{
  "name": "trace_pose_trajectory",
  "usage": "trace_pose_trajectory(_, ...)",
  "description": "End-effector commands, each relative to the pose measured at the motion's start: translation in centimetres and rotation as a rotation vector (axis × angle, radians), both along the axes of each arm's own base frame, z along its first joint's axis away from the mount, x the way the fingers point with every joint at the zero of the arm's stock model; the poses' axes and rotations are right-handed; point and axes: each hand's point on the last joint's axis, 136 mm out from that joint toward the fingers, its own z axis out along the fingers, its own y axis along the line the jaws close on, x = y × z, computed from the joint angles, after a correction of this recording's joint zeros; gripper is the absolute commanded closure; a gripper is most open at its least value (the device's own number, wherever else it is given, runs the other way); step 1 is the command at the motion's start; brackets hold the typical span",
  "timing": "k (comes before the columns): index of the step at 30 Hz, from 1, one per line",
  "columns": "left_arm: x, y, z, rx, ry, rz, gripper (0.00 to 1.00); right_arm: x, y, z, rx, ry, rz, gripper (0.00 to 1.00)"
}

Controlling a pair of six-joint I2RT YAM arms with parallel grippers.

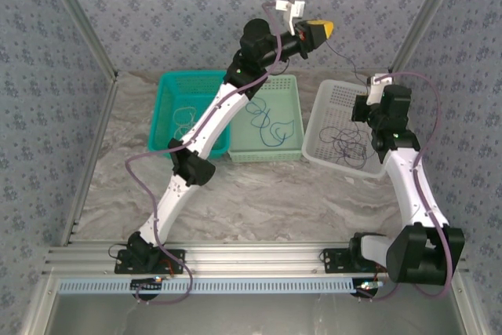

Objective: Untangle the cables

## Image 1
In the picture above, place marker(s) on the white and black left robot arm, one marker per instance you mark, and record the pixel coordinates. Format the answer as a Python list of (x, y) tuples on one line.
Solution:
[(212, 115)]

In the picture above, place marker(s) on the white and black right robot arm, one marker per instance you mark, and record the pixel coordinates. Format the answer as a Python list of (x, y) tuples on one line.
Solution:
[(412, 194)]

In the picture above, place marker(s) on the white plastic basket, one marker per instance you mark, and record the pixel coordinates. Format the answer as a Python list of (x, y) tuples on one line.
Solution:
[(333, 95)]

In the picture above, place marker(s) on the mint green plastic basket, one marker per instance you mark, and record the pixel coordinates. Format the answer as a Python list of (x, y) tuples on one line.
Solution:
[(290, 107)]

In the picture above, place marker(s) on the teal plastic basket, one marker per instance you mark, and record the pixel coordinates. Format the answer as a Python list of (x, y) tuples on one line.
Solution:
[(161, 131)]

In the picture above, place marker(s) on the small black circuit board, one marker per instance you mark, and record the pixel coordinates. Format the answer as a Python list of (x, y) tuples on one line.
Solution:
[(368, 285), (147, 284)]

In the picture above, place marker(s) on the grey metal panel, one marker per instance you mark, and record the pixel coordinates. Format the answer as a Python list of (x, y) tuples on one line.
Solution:
[(251, 315)]

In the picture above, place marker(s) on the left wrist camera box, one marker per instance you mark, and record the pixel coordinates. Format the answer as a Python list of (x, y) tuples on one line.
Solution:
[(290, 7)]

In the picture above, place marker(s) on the aluminium frame post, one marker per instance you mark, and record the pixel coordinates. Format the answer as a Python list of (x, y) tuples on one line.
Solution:
[(425, 17), (80, 17)]

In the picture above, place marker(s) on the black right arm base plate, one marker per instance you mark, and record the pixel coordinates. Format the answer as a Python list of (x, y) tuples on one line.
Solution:
[(333, 260)]

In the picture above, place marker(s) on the aluminium mounting rail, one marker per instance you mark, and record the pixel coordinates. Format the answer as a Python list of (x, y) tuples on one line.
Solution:
[(251, 260)]

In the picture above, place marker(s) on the aluminium lower frame bar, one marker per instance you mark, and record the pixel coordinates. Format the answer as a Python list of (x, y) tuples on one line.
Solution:
[(470, 311), (39, 303)]

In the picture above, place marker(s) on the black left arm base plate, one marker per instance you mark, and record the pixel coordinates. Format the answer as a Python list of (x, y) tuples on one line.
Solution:
[(176, 262)]

